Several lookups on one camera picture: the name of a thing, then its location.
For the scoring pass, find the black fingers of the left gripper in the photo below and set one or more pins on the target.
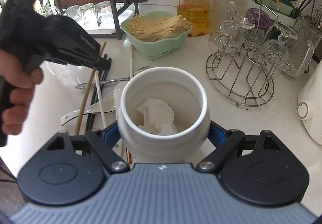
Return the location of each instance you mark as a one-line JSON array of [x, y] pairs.
[[103, 63]]

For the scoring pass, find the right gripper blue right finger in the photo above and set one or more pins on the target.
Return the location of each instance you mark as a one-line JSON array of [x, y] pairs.
[[217, 135]]

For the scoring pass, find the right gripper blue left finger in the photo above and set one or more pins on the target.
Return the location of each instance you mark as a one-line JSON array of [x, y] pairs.
[[109, 135]]

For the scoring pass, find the black chopstick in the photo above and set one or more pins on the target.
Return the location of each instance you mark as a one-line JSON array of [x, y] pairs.
[[94, 99]]

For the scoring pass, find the white chopstick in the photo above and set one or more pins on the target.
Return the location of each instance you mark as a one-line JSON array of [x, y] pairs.
[[100, 99]]

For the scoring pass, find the white ceramic soup spoon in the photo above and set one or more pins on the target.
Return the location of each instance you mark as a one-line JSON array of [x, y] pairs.
[[108, 106]]

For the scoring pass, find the brown wooden chopstick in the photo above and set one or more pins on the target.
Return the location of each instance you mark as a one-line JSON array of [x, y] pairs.
[[84, 101]]

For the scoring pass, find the white ceramic utensil jar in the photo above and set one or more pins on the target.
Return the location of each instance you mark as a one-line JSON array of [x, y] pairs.
[[188, 99]]

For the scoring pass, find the white kitchen appliance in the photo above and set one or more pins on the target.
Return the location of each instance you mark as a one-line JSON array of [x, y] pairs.
[[309, 106]]

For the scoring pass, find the person's left hand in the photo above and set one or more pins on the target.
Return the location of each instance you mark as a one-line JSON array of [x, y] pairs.
[[22, 94]]

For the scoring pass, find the silver metal spoon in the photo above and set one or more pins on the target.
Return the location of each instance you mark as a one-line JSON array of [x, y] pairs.
[[84, 85]]

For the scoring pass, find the white tray under glasses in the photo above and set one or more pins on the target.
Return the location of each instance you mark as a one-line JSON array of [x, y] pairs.
[[95, 30]]

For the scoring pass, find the small drinking glass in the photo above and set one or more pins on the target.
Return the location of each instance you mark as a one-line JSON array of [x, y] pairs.
[[104, 14]]

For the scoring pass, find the crumpled white paper tissue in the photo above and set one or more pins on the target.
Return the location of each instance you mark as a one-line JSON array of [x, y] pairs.
[[158, 117]]

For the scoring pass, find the green plastic colander basket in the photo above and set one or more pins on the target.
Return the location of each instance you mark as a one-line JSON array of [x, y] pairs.
[[158, 49]]

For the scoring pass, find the enoki mushroom bunch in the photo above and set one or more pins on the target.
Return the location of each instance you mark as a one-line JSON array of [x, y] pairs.
[[155, 30]]

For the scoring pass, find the upturned glass on rack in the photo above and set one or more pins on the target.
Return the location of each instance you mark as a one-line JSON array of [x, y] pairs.
[[231, 34]]

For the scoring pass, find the crystal cut glass on rack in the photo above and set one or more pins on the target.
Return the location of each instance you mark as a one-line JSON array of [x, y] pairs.
[[274, 54]]

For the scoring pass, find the tall textured glass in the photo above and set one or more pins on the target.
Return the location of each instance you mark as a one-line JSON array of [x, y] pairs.
[[219, 12]]

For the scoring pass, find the red lid plastic jar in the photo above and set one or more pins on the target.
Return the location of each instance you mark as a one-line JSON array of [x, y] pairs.
[[197, 12]]

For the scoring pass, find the purple lid container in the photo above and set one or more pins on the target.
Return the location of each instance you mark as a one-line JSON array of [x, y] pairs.
[[261, 18]]

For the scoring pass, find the green utensil drainer holder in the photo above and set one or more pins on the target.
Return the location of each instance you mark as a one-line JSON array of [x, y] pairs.
[[282, 10]]

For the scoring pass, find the wire glass drying rack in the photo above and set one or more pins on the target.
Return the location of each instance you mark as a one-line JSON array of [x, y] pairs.
[[239, 76]]

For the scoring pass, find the glass pitcher with handle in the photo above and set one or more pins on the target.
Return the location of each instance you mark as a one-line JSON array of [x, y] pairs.
[[301, 50]]

